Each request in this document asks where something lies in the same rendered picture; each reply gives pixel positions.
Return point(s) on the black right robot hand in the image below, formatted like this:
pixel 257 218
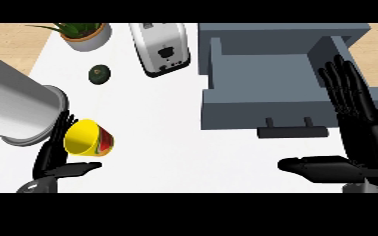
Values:
pixel 354 126

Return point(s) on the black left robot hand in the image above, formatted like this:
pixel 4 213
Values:
pixel 49 160

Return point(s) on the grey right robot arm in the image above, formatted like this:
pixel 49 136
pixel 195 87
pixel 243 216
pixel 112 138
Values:
pixel 360 187

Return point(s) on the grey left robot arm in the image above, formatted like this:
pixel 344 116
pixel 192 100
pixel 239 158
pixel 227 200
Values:
pixel 29 113

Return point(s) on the yellow cup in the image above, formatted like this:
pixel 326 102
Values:
pixel 88 142

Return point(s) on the grey open drawer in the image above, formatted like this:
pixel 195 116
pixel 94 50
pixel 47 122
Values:
pixel 267 90

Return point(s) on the dark green avocado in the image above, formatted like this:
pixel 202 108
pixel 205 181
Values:
pixel 99 74

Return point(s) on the grey cabinet body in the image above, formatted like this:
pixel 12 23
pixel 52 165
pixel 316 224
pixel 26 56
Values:
pixel 280 40

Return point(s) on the potted green plant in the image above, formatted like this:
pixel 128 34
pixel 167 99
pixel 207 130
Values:
pixel 84 35

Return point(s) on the silver toaster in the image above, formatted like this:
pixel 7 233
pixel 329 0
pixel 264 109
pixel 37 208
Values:
pixel 161 48

